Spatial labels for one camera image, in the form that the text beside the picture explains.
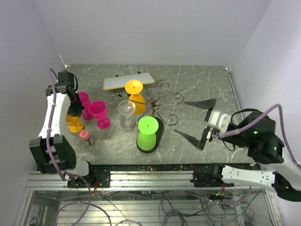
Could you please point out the orange wine glass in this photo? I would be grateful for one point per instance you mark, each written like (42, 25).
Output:
(134, 88)
(74, 124)

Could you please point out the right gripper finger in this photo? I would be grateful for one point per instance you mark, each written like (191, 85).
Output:
(193, 140)
(205, 104)

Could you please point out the pink wine glass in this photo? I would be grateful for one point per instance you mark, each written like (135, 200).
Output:
(99, 111)
(85, 100)

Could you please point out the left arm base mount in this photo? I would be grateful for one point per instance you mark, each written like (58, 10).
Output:
(98, 177)

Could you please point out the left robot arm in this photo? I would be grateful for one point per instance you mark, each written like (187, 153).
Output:
(51, 150)

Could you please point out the pink capped small bottle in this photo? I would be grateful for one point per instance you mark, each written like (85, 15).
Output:
(85, 136)

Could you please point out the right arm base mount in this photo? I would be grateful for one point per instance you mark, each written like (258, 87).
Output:
(209, 176)

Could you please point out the green wine glass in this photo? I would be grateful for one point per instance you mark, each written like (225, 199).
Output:
(146, 139)

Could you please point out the clear wine glass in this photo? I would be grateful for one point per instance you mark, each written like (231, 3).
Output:
(127, 109)

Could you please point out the yellow framed mirror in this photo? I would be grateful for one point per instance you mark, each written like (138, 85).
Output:
(120, 81)

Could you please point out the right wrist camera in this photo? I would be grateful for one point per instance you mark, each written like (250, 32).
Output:
(218, 122)

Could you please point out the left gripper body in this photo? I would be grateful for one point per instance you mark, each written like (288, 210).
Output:
(76, 107)

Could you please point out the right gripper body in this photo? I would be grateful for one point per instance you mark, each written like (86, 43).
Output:
(210, 134)

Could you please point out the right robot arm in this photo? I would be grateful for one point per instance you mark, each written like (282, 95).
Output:
(263, 134)

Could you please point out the wire wine glass rack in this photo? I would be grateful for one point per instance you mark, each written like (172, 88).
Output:
(152, 107)

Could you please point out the pink wine glass front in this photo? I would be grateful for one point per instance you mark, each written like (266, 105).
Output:
(85, 100)

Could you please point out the aluminium rail frame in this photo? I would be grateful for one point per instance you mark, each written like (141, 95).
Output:
(145, 198)

